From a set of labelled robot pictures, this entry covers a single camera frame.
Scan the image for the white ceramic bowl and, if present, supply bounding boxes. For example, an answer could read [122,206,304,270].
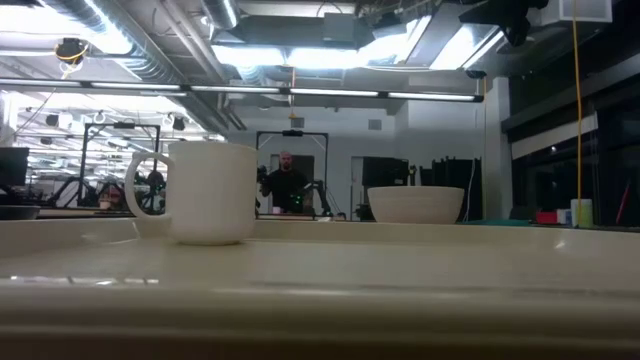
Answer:
[367,185,466,225]

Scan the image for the white ceramic mug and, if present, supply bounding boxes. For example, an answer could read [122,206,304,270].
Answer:
[123,141,259,247]

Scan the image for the teal cloth napkin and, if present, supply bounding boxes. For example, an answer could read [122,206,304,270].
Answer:
[462,218,532,228]

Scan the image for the dark round plate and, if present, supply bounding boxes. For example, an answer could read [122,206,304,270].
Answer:
[0,204,42,222]

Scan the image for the beige plastic tray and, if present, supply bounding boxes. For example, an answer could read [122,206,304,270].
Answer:
[0,217,640,360]

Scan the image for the person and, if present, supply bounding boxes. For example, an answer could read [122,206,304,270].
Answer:
[259,151,312,215]

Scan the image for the long LED light bar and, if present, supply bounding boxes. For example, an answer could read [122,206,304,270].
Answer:
[0,78,485,104]

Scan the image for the black folding panels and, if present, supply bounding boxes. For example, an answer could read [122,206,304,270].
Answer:
[419,157,484,223]

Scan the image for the pale green roll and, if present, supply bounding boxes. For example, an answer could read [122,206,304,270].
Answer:
[570,198,594,229]

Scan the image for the black computer monitor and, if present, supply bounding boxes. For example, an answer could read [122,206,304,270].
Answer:
[0,146,31,188]

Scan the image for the white ceiling box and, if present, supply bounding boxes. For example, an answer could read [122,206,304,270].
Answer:
[539,0,614,25]

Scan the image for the black gantry frame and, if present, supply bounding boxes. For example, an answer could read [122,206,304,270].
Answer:
[78,122,162,207]
[255,130,330,217]

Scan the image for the silver ventilation duct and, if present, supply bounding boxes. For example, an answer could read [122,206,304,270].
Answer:
[201,0,241,30]

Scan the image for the yellow hanging cable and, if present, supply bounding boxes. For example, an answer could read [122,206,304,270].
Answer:
[571,0,585,201]

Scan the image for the yellow black cable reel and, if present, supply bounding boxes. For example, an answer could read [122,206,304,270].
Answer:
[53,37,90,65]

